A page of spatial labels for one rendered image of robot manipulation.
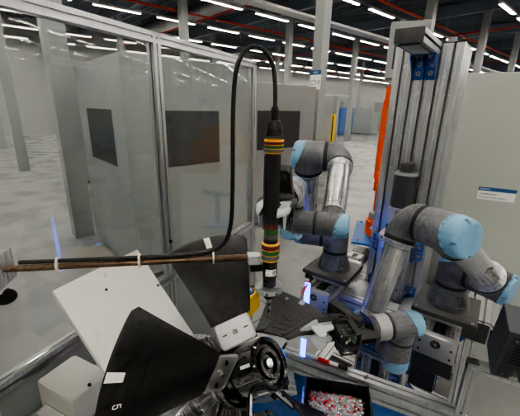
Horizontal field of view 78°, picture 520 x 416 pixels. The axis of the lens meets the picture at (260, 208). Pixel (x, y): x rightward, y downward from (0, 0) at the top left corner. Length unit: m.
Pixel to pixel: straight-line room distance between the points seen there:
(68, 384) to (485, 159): 2.40
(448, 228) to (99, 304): 0.93
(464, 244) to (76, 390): 1.18
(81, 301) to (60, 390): 0.39
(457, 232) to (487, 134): 1.53
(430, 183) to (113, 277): 1.27
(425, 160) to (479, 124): 0.97
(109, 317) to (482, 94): 2.27
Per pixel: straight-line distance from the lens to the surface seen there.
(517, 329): 1.14
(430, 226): 1.02
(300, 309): 1.07
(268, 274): 0.79
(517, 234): 2.63
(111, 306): 0.95
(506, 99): 2.48
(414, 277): 1.69
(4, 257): 0.88
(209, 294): 0.87
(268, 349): 0.83
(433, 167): 1.55
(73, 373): 1.28
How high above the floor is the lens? 1.78
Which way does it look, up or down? 17 degrees down
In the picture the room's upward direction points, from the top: 1 degrees clockwise
